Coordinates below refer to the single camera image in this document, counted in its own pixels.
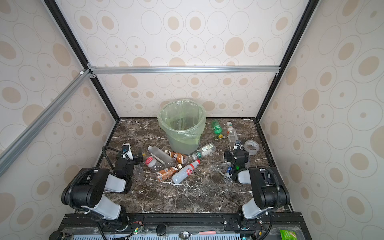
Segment green plastic soda bottle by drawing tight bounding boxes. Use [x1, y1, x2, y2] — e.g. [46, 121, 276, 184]
[211, 120, 224, 139]

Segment brown tea bottle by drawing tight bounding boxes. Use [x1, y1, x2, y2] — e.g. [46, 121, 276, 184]
[156, 164, 183, 182]
[164, 150, 188, 165]

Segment clear square bottle white cap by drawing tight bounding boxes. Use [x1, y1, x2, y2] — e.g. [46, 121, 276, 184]
[148, 146, 178, 167]

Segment white bottle red cap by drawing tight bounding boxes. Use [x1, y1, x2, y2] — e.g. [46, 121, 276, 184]
[172, 160, 201, 184]

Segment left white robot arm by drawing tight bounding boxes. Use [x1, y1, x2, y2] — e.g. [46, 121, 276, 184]
[61, 158, 136, 231]

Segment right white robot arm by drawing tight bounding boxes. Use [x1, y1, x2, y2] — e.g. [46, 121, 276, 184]
[224, 149, 291, 220]

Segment green plastic bin liner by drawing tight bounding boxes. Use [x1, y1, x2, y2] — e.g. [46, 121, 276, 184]
[157, 99, 207, 144]

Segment grey mesh waste bin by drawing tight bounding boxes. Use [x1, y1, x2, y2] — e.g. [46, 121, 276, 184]
[159, 100, 207, 156]

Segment clear adhesive tape roll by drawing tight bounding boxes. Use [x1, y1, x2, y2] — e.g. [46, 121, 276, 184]
[244, 140, 260, 156]

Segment clear bottle blue cap right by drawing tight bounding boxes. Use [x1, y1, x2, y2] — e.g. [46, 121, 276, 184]
[224, 167, 234, 184]

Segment clear bottle green white label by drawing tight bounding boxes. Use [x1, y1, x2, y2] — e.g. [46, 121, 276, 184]
[226, 122, 239, 150]

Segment clear bottle green cap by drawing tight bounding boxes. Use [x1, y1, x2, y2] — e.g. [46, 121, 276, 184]
[191, 143, 216, 161]

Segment black round knob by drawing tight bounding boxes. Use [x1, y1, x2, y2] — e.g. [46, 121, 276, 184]
[156, 224, 168, 237]

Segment green packet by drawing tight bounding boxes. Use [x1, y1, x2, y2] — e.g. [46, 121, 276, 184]
[280, 230, 298, 240]

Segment left slanted aluminium bar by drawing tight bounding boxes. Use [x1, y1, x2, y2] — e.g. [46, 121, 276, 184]
[1, 70, 91, 175]

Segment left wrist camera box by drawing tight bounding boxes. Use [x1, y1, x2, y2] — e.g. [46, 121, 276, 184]
[122, 143, 134, 160]

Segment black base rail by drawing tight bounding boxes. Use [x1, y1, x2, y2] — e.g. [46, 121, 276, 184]
[58, 212, 312, 240]

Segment metal spoon pink handle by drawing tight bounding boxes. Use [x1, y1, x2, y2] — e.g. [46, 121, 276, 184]
[178, 231, 217, 240]

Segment horizontal aluminium frame bar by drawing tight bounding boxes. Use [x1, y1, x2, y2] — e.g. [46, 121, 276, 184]
[90, 66, 280, 74]

